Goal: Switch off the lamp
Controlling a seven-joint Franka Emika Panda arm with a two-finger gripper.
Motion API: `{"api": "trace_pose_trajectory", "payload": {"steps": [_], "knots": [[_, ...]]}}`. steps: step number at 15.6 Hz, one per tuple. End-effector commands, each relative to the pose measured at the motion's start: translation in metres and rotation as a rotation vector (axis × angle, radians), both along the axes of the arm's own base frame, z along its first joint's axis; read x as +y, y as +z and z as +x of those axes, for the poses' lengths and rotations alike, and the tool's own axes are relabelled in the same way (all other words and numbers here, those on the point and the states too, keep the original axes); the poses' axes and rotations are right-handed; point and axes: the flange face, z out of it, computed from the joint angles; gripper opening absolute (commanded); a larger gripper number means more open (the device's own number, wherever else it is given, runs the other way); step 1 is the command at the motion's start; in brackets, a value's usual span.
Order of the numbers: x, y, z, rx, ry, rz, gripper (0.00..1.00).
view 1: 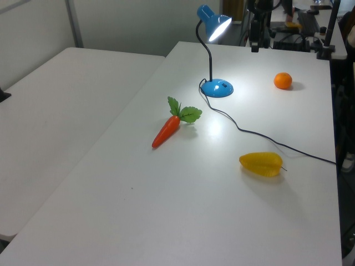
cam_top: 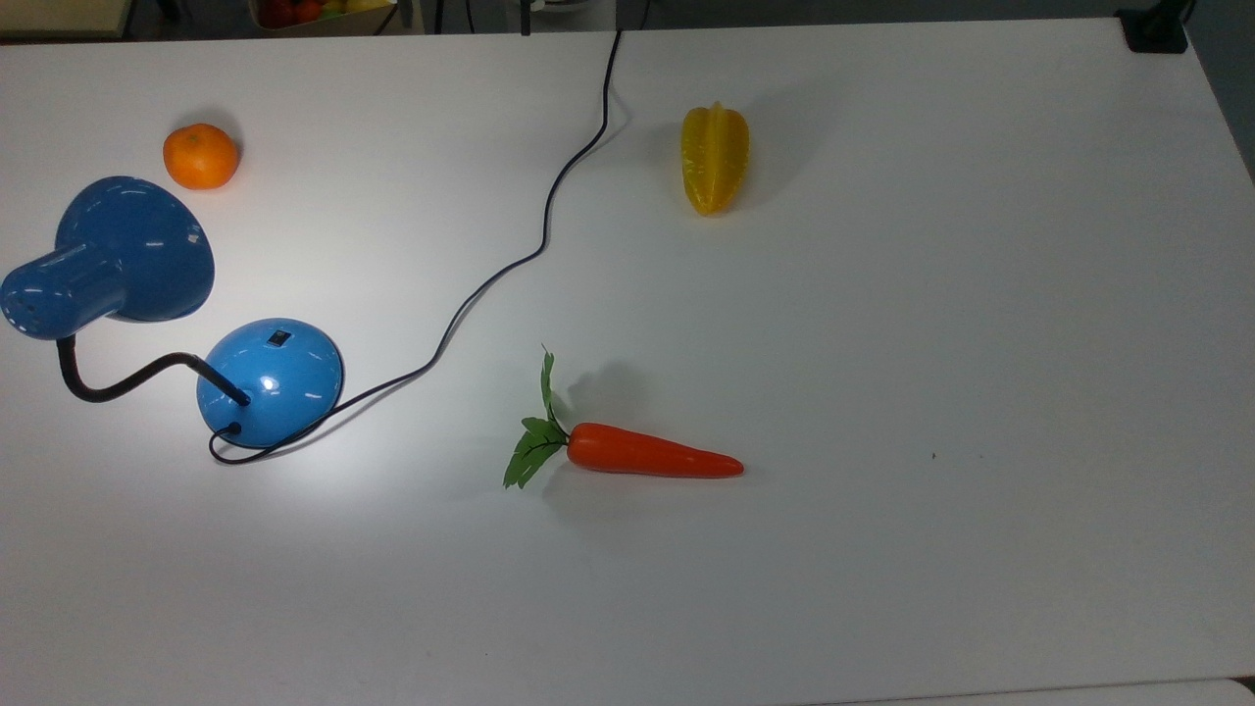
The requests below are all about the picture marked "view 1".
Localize dark Franka gripper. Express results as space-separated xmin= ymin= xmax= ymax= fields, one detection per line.
xmin=249 ymin=18 xmax=263 ymax=53

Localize blue desk lamp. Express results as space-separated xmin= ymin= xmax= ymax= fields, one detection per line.
xmin=195 ymin=4 xmax=235 ymax=98

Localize black equipment box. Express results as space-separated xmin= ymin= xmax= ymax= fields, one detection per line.
xmin=272 ymin=33 xmax=311 ymax=51

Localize orange mandarin fruit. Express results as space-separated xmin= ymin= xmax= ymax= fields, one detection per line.
xmin=273 ymin=72 xmax=293 ymax=90

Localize black keyboard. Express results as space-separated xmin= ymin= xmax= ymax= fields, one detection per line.
xmin=297 ymin=11 xmax=320 ymax=33

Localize black pole with table clamp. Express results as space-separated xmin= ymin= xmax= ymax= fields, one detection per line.
xmin=317 ymin=0 xmax=341 ymax=60

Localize yellow toy starfruit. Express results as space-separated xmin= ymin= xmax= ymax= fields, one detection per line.
xmin=239 ymin=152 xmax=288 ymax=178

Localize orange toy carrot with leaves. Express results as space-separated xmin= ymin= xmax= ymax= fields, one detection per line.
xmin=151 ymin=96 xmax=203 ymax=149

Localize white sneaker shoe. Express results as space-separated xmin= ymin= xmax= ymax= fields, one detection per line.
xmin=342 ymin=153 xmax=355 ymax=173

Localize black lamp power cord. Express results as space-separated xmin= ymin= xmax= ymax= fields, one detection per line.
xmin=198 ymin=78 xmax=337 ymax=166

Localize black clamp bracket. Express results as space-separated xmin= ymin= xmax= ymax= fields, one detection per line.
xmin=0 ymin=86 xmax=12 ymax=103

